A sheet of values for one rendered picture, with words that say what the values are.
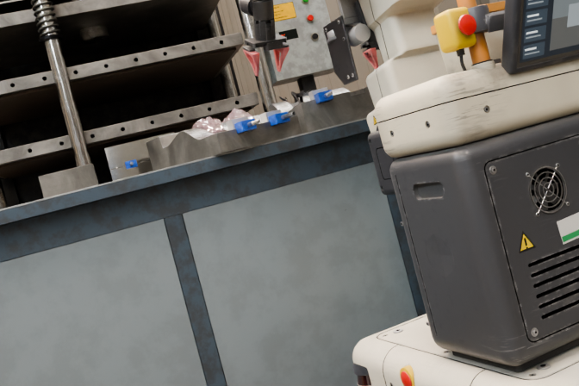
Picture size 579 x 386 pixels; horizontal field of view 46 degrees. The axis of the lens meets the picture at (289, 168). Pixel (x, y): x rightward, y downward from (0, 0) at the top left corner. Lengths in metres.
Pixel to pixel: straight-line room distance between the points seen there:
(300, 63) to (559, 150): 1.76
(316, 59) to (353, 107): 0.94
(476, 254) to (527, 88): 0.31
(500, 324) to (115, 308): 1.03
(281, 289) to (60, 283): 0.58
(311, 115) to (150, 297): 0.67
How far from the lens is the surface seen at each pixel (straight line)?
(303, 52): 2.93
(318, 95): 1.96
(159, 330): 1.89
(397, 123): 1.30
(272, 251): 1.91
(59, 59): 2.70
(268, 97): 2.72
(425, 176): 1.27
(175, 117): 2.72
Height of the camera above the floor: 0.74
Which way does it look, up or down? 1 degrees down
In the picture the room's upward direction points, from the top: 15 degrees counter-clockwise
